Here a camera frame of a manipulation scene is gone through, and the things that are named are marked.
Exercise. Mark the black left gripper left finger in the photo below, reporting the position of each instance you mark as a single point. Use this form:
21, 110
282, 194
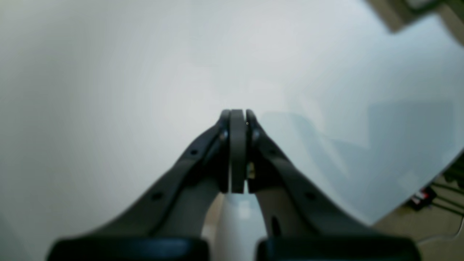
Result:
177, 204

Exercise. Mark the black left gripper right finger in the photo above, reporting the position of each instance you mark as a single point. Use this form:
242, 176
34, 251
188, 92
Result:
291, 205

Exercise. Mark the black device with red label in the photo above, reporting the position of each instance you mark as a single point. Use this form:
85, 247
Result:
422, 199

